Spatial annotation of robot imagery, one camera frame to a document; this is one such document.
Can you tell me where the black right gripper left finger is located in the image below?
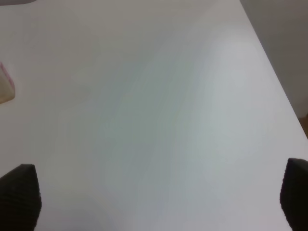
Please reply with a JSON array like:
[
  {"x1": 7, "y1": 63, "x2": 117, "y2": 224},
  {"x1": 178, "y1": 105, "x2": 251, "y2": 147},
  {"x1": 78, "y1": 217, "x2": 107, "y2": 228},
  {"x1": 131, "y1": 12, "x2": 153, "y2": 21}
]
[{"x1": 0, "y1": 164, "x2": 42, "y2": 231}]

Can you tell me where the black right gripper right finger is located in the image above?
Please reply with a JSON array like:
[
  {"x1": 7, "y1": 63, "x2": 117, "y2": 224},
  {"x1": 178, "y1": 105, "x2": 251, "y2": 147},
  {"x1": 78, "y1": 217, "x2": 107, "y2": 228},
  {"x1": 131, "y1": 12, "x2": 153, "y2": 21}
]
[{"x1": 280, "y1": 158, "x2": 308, "y2": 231}]

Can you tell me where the clear plastic beverage bottle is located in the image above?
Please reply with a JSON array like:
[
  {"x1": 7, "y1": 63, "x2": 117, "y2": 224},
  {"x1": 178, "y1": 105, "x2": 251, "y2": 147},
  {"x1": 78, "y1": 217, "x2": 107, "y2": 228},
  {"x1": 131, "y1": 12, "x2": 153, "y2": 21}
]
[{"x1": 0, "y1": 62, "x2": 16, "y2": 104}]

